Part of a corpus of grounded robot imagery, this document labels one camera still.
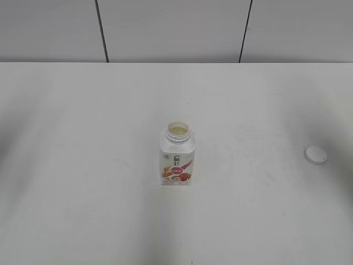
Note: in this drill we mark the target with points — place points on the white strawberry yogurt bottle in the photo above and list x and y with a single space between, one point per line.
177 154

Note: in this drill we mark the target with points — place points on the white ribbed bottle cap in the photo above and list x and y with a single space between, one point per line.
315 155

